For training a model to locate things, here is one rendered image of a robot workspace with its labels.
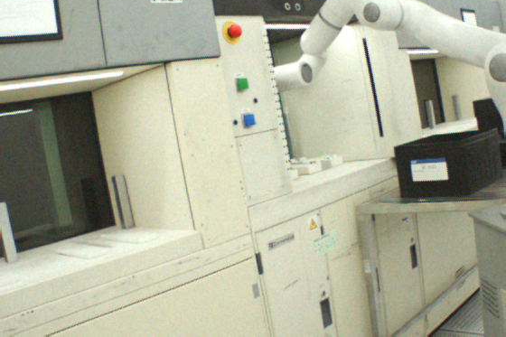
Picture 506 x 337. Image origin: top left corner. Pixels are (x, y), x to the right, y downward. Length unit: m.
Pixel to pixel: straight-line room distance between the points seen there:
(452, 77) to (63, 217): 2.57
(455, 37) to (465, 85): 2.09
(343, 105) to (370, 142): 0.18
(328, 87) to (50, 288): 1.43
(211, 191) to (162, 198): 0.16
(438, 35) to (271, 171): 0.61
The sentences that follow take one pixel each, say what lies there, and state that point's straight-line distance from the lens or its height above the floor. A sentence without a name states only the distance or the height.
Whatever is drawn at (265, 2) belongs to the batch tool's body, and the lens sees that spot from 1.70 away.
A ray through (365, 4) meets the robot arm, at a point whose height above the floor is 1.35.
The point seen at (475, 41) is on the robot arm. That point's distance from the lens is 1.44.
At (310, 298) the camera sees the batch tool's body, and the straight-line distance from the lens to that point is 1.74.
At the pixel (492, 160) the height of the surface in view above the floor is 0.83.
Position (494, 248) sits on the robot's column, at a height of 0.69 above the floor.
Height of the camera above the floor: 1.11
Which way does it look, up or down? 3 degrees down
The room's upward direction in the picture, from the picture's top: 10 degrees counter-clockwise
